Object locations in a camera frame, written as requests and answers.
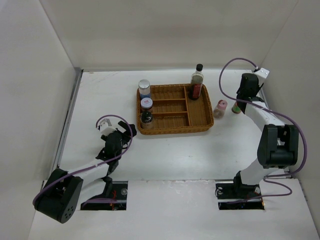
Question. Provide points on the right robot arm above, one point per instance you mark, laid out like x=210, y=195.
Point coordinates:
x=279, y=142

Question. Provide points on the red chili sauce bottle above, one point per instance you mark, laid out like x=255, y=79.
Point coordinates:
x=235, y=108

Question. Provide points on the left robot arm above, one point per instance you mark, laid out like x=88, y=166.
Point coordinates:
x=60, y=195

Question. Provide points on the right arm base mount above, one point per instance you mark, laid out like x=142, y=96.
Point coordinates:
x=231, y=197

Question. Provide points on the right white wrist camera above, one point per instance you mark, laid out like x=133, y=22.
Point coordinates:
x=261, y=72

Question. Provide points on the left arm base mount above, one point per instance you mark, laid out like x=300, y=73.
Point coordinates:
x=110, y=195

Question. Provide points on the tall dark sauce bottle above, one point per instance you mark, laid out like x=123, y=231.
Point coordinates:
x=196, y=83

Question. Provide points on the silver lid blue jar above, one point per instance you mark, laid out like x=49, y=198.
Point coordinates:
x=144, y=88

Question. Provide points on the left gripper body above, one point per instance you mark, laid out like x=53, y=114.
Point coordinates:
x=125, y=139

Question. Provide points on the pink cap spice shaker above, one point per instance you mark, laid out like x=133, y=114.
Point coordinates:
x=220, y=109

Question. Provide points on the black cap pepper grinder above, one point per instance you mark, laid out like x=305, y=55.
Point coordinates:
x=146, y=120

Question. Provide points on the white lid sauce jar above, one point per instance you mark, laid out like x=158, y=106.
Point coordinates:
x=146, y=104

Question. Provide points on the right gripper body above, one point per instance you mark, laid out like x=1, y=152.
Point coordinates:
x=258, y=87

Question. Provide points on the wicker divided basket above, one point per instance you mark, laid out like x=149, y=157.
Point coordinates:
x=174, y=112

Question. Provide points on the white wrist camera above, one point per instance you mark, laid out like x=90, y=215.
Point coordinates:
x=261, y=72
x=105, y=127

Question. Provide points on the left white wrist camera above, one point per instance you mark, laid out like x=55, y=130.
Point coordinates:
x=105, y=127

